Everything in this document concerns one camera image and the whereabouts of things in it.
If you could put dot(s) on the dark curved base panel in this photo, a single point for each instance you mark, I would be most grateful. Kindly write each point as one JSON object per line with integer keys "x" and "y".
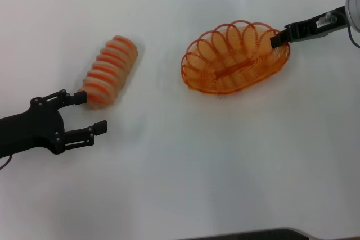
{"x": 253, "y": 235}

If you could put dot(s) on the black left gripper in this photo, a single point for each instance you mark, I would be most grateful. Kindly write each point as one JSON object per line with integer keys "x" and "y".
{"x": 28, "y": 127}

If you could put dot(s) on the sliced bread loaf orange crust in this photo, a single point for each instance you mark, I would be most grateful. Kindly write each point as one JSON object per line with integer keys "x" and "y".
{"x": 109, "y": 68}

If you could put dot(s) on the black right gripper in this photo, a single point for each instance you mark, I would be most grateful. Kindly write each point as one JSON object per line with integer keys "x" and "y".
{"x": 323, "y": 23}

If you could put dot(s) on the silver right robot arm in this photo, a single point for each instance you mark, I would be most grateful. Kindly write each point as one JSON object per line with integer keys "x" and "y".
{"x": 354, "y": 6}

